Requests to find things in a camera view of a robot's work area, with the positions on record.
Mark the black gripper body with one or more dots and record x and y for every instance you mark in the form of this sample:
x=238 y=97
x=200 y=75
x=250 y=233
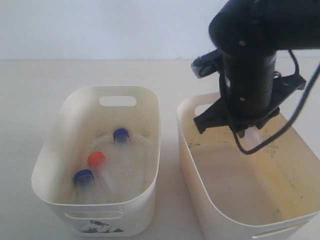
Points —
x=248 y=101

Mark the white plastic bin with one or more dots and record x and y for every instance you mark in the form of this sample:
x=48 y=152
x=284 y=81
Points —
x=268 y=195
x=85 y=124

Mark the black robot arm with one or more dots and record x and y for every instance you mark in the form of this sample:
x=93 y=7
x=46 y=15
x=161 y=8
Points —
x=247 y=35

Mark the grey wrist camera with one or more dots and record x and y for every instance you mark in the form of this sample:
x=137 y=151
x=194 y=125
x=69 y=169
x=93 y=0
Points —
x=207 y=64

